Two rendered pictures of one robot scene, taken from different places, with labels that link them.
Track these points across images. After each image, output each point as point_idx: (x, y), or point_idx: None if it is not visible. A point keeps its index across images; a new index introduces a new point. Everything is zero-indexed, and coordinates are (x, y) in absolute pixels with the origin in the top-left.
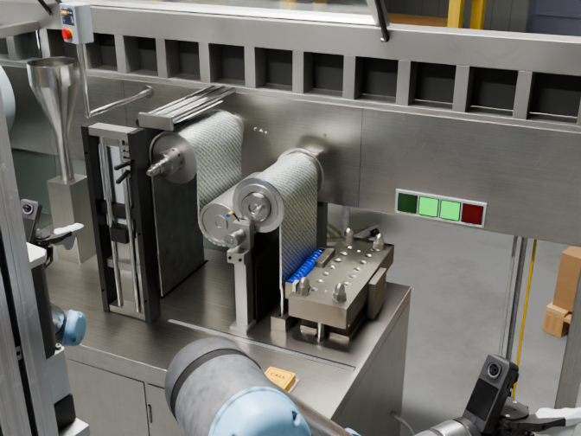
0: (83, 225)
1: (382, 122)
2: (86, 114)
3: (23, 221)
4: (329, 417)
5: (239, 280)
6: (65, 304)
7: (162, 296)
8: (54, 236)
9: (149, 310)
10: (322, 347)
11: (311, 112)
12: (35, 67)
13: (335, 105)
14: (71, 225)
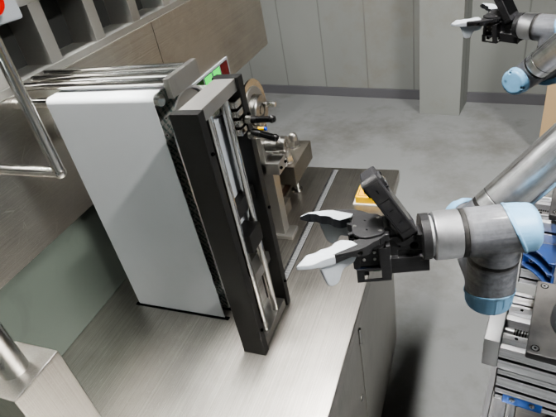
0: (302, 215)
1: (165, 28)
2: (64, 169)
3: (392, 194)
4: (396, 170)
5: (279, 189)
6: (249, 411)
7: (227, 308)
8: (361, 213)
9: (287, 286)
10: (309, 186)
11: (122, 51)
12: None
13: (134, 31)
14: (318, 214)
